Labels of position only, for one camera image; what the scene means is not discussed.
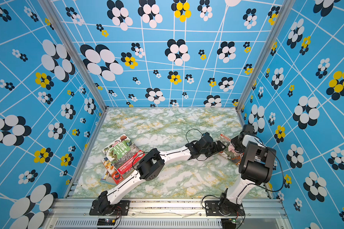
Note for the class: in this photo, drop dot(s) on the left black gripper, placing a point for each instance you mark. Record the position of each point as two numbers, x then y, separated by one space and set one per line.
216 150

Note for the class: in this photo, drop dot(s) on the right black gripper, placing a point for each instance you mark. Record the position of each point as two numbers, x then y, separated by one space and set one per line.
233 141

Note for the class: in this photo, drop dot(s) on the red brown illustrated book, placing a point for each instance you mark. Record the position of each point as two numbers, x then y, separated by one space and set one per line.
226 141

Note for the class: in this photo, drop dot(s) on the green red dinosaur book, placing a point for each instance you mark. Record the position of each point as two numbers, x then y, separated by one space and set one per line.
121 156

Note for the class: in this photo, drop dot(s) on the red manga book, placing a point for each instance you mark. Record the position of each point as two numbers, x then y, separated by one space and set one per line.
114 176

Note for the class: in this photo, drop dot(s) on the pink cloth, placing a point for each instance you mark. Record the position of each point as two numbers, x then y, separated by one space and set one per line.
231 150

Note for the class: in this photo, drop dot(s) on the grey teal warrior book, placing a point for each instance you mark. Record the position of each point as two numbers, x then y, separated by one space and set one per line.
107 178

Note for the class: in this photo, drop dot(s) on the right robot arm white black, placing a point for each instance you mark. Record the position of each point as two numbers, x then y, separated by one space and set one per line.
256 167

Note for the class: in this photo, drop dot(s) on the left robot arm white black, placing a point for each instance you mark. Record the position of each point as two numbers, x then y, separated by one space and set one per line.
149 167

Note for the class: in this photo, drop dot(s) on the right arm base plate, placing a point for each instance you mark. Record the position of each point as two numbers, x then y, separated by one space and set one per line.
216 208

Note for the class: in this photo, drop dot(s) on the aluminium front rail frame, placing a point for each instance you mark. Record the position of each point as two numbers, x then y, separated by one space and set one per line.
168 213

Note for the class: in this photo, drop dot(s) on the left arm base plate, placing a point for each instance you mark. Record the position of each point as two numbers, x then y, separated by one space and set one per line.
121 208

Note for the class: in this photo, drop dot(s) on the right aluminium corner post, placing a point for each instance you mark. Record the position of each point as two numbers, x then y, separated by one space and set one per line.
276 29

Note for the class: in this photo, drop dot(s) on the aluminium corner post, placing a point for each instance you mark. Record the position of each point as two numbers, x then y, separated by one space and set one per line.
65 38
276 29

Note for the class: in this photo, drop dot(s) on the left aluminium corner post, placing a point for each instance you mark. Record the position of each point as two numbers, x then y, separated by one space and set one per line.
65 38

